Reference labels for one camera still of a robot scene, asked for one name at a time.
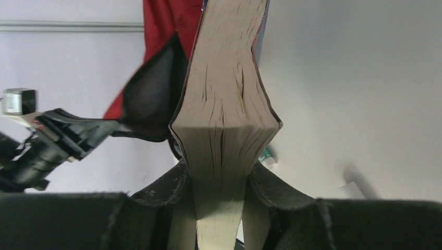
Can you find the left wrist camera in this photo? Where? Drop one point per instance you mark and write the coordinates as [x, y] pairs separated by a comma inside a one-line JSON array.
[[19, 101]]

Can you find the red student backpack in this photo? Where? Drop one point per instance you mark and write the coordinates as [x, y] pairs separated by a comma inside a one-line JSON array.
[[146, 104]]

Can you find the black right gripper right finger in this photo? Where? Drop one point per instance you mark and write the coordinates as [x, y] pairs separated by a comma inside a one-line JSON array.
[[277, 216]]

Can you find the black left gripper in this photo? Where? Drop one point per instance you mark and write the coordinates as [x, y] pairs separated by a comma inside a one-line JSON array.
[[56, 137]]

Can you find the green white glue stick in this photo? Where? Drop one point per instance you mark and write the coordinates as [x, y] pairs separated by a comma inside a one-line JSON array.
[[266, 159]]

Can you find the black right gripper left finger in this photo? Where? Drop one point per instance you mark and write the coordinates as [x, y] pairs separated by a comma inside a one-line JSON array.
[[160, 216]]

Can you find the aluminium frame rail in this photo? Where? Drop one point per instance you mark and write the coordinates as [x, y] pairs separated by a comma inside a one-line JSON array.
[[27, 26]]

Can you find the blue Jane Eyre book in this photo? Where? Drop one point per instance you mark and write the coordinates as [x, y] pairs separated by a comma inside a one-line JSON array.
[[225, 119]]

